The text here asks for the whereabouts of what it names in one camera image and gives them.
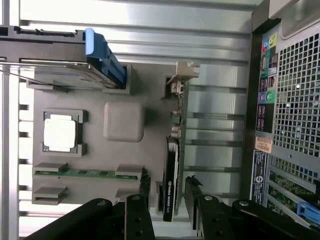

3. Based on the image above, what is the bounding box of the green RAM stick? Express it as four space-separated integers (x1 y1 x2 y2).
33 168 141 178

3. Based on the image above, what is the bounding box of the grey parts rack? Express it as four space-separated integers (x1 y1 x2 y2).
18 57 191 240

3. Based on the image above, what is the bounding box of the silver CPU chip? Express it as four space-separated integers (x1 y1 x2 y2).
43 114 78 152

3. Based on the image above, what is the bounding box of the open black PC case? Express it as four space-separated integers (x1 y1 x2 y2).
249 0 320 240

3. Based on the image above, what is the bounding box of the hard disk with blue bracket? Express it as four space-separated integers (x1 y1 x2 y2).
0 24 127 90

